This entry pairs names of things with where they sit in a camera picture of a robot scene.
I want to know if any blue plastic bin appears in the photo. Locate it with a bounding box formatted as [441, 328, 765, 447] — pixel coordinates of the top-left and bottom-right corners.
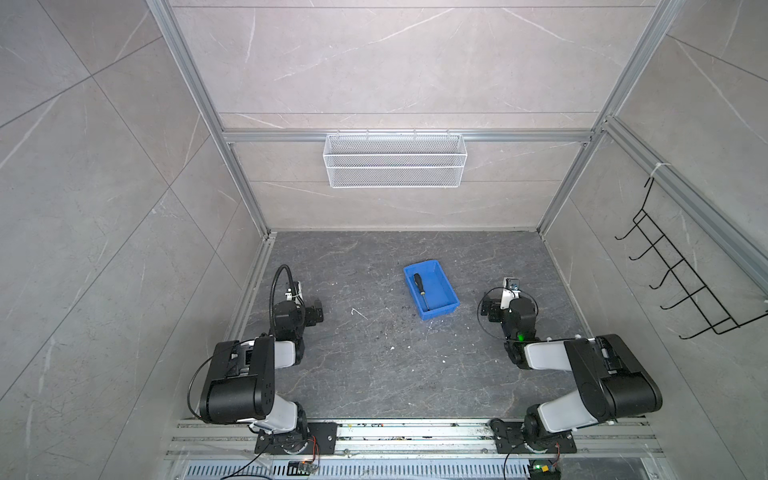
[403, 260, 460, 321]

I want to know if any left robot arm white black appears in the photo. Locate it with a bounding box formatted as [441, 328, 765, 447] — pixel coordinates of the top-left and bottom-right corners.
[186, 264, 338, 456]

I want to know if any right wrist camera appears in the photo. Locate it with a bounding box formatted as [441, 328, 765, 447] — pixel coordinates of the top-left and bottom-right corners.
[502, 277, 520, 302]

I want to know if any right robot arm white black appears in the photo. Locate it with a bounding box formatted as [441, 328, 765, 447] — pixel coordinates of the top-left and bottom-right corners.
[476, 286, 663, 453]

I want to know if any white wire mesh basket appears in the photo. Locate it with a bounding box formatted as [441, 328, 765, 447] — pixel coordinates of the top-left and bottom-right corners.
[323, 133, 468, 189]

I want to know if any black wire hook rack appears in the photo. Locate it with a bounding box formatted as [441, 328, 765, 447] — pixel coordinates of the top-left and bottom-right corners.
[614, 178, 767, 340]

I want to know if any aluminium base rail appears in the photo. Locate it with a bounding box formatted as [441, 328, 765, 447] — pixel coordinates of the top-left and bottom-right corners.
[164, 417, 665, 460]

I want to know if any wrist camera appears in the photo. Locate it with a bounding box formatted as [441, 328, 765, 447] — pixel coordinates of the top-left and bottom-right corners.
[285, 281, 305, 305]
[502, 277, 520, 302]

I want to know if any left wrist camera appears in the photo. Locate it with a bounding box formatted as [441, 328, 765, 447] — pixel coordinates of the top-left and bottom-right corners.
[285, 281, 305, 305]

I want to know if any black handled screwdriver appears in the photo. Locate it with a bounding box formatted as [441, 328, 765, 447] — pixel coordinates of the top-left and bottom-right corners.
[413, 273, 429, 312]

